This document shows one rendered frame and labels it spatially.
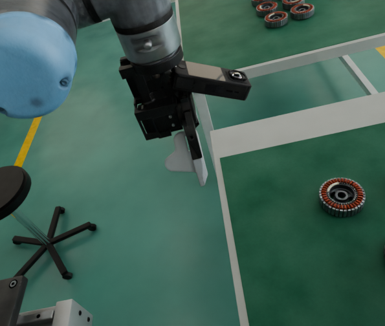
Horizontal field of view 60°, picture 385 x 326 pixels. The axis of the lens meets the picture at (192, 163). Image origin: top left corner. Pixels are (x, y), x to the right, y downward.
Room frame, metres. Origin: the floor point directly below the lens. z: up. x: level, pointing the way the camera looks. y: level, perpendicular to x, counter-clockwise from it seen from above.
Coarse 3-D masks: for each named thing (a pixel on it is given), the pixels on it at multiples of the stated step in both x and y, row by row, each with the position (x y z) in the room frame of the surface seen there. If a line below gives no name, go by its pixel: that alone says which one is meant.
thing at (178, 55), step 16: (128, 64) 0.43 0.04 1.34; (160, 64) 0.39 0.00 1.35; (176, 64) 0.39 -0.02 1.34; (128, 80) 0.43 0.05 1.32; (144, 80) 0.41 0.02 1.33; (160, 80) 0.41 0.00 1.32; (144, 96) 0.41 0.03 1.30; (160, 96) 0.41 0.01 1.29; (176, 96) 0.40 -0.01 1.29; (192, 96) 0.44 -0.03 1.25; (144, 112) 0.39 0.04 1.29; (160, 112) 0.39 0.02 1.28; (176, 112) 0.39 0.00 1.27; (192, 112) 0.38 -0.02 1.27; (160, 128) 0.40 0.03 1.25; (176, 128) 0.40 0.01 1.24
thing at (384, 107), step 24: (384, 96) 0.82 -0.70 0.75; (264, 120) 0.90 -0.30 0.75; (288, 120) 0.86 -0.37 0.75; (312, 120) 0.82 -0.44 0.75; (336, 120) 0.78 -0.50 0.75; (360, 120) 0.75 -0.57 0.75; (384, 120) 0.71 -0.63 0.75; (216, 144) 0.86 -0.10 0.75; (240, 144) 0.83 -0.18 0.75; (264, 144) 0.79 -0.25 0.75; (216, 168) 0.76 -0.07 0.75; (240, 288) 0.35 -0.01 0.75; (240, 312) 0.30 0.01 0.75
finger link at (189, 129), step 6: (186, 114) 0.38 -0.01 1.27; (186, 120) 0.37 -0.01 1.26; (192, 120) 0.37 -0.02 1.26; (186, 126) 0.37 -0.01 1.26; (192, 126) 0.37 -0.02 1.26; (186, 132) 0.36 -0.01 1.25; (192, 132) 0.36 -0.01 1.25; (192, 138) 0.36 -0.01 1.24; (192, 144) 0.36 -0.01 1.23; (198, 144) 0.36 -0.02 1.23; (192, 150) 0.36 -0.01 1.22; (198, 150) 0.35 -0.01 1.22; (192, 156) 0.36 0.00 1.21; (198, 156) 0.35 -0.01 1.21
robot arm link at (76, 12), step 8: (64, 0) 0.35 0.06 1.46; (72, 0) 0.38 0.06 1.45; (80, 0) 0.38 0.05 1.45; (88, 0) 0.39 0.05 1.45; (72, 8) 0.36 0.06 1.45; (80, 8) 0.39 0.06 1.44; (88, 8) 0.39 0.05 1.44; (80, 16) 0.39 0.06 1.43; (88, 16) 0.39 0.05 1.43; (96, 16) 0.39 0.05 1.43; (80, 24) 0.40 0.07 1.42; (88, 24) 0.40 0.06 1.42
